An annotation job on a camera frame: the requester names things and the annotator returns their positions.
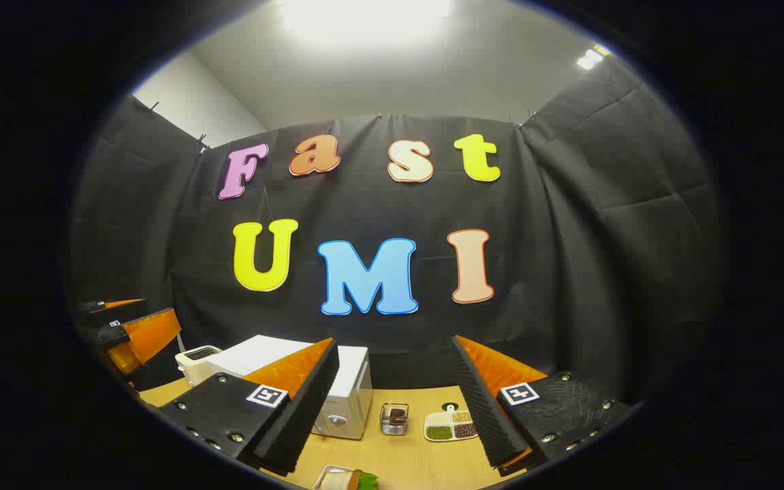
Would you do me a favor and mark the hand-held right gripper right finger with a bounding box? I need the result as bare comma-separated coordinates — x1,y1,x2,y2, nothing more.
451,335,632,470

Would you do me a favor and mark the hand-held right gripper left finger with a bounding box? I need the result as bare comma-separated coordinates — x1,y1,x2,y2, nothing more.
159,338,340,477

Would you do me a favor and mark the white microwave oven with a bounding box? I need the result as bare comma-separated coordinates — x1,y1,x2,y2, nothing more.
207,334,374,440

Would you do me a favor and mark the sandwich with lettuce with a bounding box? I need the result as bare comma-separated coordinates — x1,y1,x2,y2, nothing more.
321,468,379,490

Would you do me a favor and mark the white divided dish with beans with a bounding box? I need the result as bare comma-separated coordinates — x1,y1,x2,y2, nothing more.
424,403,480,443

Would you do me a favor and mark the white toaster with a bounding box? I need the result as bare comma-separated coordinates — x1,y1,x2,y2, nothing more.
174,345,223,387

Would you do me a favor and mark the white rectangular tray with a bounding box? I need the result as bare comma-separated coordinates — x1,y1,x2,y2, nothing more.
312,465,379,490

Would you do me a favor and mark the small clear glass jar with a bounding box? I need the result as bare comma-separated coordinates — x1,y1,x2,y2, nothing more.
379,403,410,436

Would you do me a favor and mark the small ceiling light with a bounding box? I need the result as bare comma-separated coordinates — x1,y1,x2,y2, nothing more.
576,44,610,71

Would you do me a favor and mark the large ceiling light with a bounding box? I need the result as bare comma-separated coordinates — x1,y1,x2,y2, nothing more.
280,0,454,42

